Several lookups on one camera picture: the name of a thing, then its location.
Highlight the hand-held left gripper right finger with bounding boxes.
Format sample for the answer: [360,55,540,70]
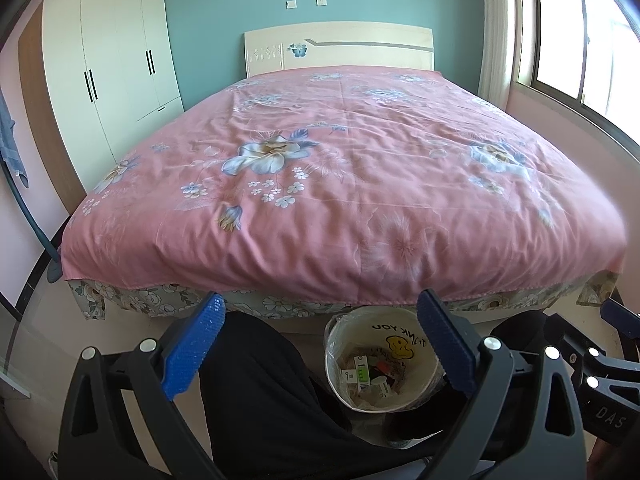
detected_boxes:
[416,287,587,480]

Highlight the pink floral blanket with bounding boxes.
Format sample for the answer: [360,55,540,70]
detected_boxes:
[59,65,628,306]

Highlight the dark thin hose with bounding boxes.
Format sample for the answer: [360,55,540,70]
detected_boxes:
[0,157,63,266]

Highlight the person's right hand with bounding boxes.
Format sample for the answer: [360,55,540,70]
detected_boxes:
[589,440,617,480]

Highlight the blue hanging towel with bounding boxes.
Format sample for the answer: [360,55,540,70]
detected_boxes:
[0,92,28,188]

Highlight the white printed carton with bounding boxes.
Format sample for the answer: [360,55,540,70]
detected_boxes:
[341,355,373,389]

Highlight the cream wooden headboard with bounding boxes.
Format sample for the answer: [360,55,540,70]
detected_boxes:
[244,22,435,79]

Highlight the person's left leg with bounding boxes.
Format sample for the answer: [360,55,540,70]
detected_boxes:
[200,312,401,480]

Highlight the white wardrobe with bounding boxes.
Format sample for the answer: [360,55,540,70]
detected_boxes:
[19,0,185,213]

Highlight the window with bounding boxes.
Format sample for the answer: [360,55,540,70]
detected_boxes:
[515,0,640,156]

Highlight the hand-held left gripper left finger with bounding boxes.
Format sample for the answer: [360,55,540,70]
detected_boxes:
[59,291,227,480]

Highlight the cream curtain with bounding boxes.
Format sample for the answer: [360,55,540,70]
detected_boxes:
[477,0,523,111]

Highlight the floral bed skirt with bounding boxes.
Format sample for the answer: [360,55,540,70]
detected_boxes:
[67,272,621,323]

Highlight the white bin with plastic liner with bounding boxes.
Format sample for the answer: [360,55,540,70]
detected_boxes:
[324,306,446,413]

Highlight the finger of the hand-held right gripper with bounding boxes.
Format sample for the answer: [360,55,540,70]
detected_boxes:
[544,314,630,397]
[600,299,640,333]

